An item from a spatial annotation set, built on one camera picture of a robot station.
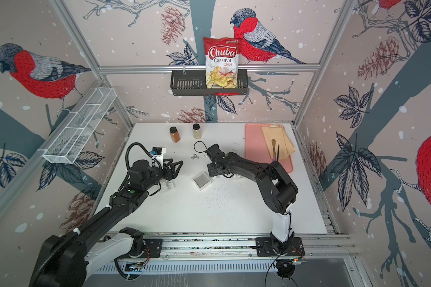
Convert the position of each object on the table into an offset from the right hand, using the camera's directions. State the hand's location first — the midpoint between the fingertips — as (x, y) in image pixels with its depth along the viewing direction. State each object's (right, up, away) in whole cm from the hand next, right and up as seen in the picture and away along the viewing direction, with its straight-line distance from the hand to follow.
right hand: (216, 169), depth 95 cm
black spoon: (+37, +7, +10) cm, 39 cm away
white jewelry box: (-25, -7, -6) cm, 27 cm away
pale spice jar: (-12, +22, +13) cm, 29 cm away
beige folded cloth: (+42, +15, +16) cm, 47 cm away
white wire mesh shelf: (-60, +12, -24) cm, 66 cm away
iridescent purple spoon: (+36, +15, +16) cm, 42 cm away
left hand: (-16, +7, -14) cm, 23 cm away
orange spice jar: (-26, +19, +12) cm, 35 cm away
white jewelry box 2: (-7, -6, -2) cm, 10 cm away
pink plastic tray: (+25, +10, +12) cm, 30 cm away
